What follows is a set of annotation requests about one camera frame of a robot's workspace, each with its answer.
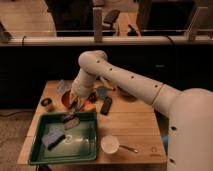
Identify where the black brush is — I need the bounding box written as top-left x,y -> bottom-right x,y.
61,102 -> 80,130

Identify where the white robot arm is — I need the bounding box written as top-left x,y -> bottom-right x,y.
69,50 -> 213,171

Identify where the green plastic tray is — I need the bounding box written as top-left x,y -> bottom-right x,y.
28,112 -> 97,165

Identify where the orange bowl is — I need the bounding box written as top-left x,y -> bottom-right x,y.
61,91 -> 71,109

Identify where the orange carrot toy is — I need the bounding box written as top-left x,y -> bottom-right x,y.
82,103 -> 96,112

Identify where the clear plastic bag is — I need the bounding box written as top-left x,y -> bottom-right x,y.
56,80 -> 70,95

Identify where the blue scoop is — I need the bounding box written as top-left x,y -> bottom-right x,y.
96,86 -> 107,100

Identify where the black remote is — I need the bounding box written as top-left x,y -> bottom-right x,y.
100,97 -> 112,115

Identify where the white tube with cap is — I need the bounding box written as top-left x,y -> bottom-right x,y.
100,77 -> 115,91

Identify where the blue sponge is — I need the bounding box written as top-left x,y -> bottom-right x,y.
42,129 -> 65,150

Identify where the white cup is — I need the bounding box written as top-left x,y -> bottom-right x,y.
101,135 -> 119,155

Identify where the metal spoon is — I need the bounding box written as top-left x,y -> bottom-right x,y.
119,145 -> 138,153

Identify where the black office chair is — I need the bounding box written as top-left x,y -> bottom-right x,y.
102,10 -> 120,36

